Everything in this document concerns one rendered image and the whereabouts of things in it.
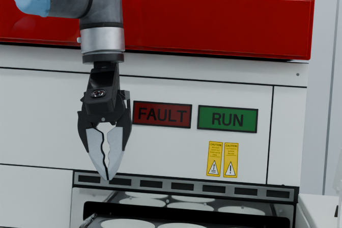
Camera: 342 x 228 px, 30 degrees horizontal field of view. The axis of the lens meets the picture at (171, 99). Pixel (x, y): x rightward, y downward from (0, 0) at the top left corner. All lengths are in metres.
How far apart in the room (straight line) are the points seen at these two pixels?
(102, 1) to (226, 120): 0.36
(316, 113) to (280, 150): 1.51
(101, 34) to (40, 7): 0.12
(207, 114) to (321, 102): 1.55
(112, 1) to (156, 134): 0.32
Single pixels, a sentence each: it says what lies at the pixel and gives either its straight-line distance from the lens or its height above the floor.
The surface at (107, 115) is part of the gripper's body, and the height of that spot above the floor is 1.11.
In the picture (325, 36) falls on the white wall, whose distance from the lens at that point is 2.78.
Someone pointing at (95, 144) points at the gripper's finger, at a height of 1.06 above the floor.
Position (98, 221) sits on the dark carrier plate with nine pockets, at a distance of 1.22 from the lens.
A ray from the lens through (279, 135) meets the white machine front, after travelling 1.27.
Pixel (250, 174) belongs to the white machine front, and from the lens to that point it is 1.28.
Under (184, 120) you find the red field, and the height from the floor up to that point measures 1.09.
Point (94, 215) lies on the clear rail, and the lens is 1.26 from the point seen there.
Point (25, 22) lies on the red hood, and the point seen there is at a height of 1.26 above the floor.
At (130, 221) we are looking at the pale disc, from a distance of 1.23.
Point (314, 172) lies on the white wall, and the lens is 2.80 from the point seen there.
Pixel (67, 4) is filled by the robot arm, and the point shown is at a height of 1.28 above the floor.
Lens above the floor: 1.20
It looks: 3 degrees down
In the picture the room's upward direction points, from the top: 4 degrees clockwise
